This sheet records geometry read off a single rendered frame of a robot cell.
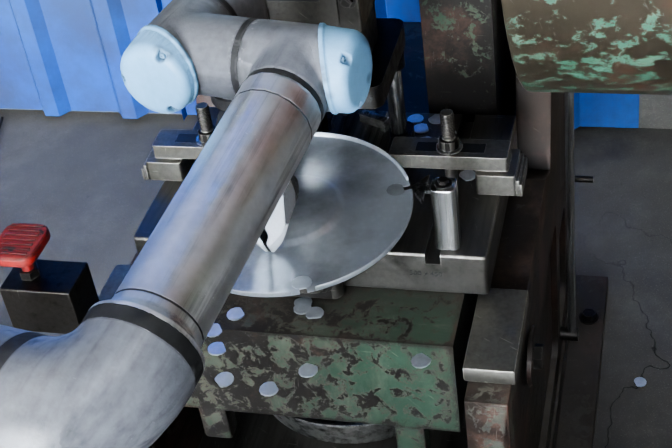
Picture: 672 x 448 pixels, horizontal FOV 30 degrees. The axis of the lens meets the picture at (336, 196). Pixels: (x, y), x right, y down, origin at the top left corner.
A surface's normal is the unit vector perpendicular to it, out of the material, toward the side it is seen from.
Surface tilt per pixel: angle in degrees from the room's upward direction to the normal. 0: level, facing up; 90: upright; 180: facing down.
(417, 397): 90
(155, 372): 56
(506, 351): 0
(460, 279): 90
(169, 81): 90
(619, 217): 0
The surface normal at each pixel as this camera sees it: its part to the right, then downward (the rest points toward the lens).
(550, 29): -0.15, 0.91
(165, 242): -0.29, -0.70
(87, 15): -0.22, 0.61
